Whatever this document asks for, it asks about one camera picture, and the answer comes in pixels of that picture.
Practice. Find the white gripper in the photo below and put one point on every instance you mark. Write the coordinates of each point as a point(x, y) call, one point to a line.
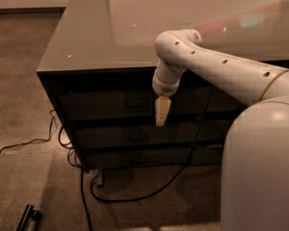
point(165, 88)

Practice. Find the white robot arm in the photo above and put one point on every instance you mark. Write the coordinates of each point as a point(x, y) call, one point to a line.
point(245, 80)

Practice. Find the dark grey drawer cabinet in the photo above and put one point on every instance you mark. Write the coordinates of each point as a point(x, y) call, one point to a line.
point(107, 45)

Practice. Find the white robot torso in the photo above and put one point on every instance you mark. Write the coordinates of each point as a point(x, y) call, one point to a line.
point(255, 169)

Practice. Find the black metal bar object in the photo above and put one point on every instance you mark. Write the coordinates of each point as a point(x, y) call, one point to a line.
point(30, 219)

